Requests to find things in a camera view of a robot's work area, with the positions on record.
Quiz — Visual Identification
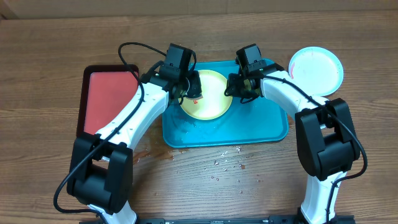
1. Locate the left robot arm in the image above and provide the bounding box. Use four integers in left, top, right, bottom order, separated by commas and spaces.
53, 44, 201, 223

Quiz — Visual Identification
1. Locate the dark red rectangular tray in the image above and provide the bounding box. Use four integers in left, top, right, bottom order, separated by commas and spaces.
76, 65, 137, 136

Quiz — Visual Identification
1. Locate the teal plastic tray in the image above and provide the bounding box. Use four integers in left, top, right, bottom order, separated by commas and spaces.
162, 60, 289, 148

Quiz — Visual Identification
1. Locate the yellow green plate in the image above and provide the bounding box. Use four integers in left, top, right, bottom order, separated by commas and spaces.
181, 70, 233, 120

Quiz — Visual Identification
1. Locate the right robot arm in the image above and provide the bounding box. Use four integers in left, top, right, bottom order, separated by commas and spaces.
224, 44, 366, 223

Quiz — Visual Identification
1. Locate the dark green sponge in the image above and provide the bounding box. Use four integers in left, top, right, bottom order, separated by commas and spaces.
185, 95, 203, 101

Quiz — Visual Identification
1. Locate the light blue plate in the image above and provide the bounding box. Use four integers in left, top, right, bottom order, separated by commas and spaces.
288, 47, 344, 96

